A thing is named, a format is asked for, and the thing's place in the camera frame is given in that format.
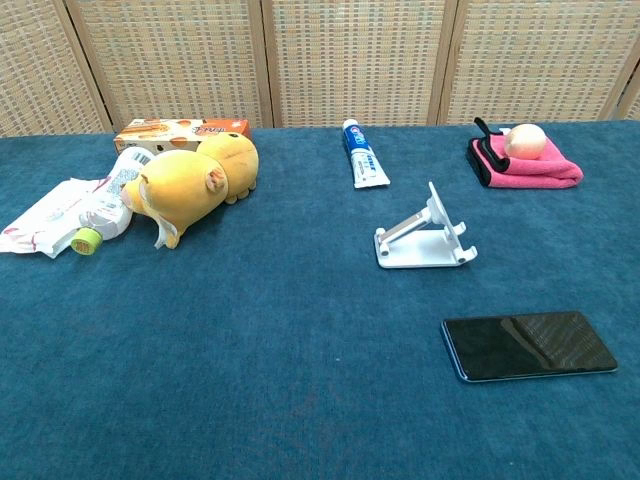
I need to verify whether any white black handheld device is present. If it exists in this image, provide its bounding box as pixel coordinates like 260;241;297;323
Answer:
440;310;620;384

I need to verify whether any blue white toothpaste tube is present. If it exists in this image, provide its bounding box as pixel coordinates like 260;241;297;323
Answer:
342;118;391;190

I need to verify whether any white folding phone stand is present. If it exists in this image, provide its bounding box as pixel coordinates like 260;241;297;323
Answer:
373;181;479;270

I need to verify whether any blue table cloth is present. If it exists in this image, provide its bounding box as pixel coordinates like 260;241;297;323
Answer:
0;119;640;480

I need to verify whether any yellow plush chick toy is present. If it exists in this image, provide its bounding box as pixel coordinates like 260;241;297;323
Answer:
121;132;260;250

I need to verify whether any woven bamboo folding screen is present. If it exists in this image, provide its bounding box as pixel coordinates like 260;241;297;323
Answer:
0;0;640;139

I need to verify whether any orange snack box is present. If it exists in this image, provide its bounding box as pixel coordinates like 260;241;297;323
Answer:
113;118;253;156

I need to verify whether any clear bottle green cap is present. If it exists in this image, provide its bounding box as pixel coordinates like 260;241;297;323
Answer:
69;146;156;257

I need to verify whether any pink folded towel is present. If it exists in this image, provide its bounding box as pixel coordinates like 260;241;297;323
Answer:
466;117;585;190

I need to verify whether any pale round onion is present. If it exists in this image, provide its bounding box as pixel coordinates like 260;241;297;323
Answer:
503;123;548;161

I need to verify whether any white tissue pack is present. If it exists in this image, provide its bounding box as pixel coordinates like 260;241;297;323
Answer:
0;177;114;260

